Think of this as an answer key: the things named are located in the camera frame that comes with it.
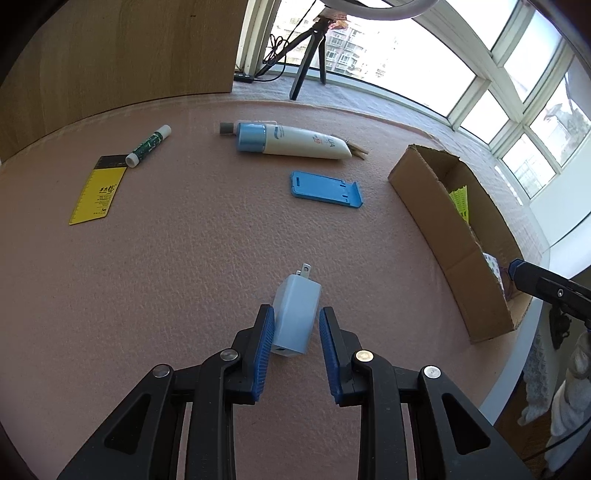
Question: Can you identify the white plug charger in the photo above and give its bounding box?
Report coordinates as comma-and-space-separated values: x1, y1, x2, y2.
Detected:
270, 263, 323, 358

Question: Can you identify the green white glue stick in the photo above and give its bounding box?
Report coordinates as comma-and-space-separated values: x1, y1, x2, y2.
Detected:
126, 124, 172, 168

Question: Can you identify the white ring light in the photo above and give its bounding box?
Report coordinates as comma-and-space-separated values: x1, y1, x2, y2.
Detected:
330, 0, 437, 20

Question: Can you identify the yellow shuttlecock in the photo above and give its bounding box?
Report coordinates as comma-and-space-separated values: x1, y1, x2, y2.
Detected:
449, 185, 472, 225

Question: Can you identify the white blue sunscreen tube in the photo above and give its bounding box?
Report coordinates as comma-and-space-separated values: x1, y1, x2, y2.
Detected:
236, 122, 352, 160

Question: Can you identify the white lace cloth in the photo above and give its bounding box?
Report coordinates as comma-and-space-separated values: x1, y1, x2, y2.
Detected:
517, 332, 555, 425

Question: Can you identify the cardboard box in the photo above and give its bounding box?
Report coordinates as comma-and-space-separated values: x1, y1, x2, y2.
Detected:
388, 144, 534, 344

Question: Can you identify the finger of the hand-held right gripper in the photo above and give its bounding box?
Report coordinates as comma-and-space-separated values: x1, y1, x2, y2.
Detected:
508, 258, 591, 324

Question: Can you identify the dark hanging ornament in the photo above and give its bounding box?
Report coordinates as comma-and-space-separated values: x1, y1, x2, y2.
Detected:
549, 305, 573, 349

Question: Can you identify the person's right hand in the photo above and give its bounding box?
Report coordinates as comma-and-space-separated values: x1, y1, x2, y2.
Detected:
545, 332, 591, 467

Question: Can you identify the white window frame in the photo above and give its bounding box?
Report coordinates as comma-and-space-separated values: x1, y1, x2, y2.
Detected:
235, 0, 591, 199

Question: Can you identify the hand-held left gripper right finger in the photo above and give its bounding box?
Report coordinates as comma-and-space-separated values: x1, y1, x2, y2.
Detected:
318, 306, 527, 480

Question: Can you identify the small white grey-capped tube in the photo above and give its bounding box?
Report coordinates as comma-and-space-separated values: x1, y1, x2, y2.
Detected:
219, 121, 278, 136

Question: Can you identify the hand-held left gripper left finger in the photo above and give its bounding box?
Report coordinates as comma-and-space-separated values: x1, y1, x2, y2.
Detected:
58, 304, 276, 480

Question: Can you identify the black coiled cable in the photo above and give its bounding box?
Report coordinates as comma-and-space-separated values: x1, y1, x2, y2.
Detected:
263, 32, 287, 81

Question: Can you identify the blue phone stand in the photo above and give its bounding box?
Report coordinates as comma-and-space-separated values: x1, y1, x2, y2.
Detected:
290, 171, 365, 209

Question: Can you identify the white checked cloth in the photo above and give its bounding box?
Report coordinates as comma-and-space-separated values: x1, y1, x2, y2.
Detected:
233, 76, 552, 259

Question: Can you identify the wooden clothespin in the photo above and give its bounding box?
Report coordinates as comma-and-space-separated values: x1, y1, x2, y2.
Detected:
342, 137, 370, 160

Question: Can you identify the large wooden board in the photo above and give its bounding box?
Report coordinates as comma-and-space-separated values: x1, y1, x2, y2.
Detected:
0, 0, 247, 160

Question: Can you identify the yellow black card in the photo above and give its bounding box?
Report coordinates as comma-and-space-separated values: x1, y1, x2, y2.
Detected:
69, 155, 129, 226

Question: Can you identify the black tripod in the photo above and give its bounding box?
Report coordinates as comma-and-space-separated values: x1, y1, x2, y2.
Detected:
256, 14, 342, 101

